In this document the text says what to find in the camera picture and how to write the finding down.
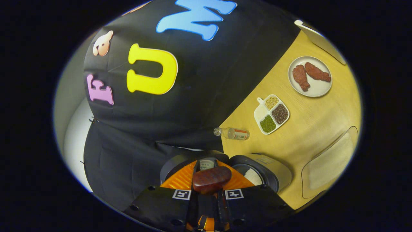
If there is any brown wooden spoon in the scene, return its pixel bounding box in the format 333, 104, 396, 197
192, 166, 232, 195

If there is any white rice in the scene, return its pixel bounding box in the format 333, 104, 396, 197
244, 168, 263, 186

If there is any dark grey rice cooker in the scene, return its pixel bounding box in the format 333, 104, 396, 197
160, 150, 293, 194

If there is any cream rectangular tray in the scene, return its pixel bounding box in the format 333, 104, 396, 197
301, 126, 359, 199

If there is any brown fried chicken piece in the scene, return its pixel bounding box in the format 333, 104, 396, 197
292, 64, 311, 92
304, 62, 332, 82

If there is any small clear glass bottle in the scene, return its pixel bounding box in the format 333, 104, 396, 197
213, 127, 250, 141

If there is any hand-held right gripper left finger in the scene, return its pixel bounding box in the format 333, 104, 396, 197
124, 159, 201, 232

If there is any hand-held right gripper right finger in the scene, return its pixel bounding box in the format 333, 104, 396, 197
212, 160, 295, 232

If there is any round white plate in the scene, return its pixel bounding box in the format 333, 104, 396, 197
288, 56, 332, 98

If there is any black backdrop cloth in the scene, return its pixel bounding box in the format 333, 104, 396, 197
83, 0, 301, 213

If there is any white divided bean dish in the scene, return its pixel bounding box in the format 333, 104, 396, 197
253, 94, 290, 135

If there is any white chopstick holder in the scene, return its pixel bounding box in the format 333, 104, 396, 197
294, 19, 347, 65

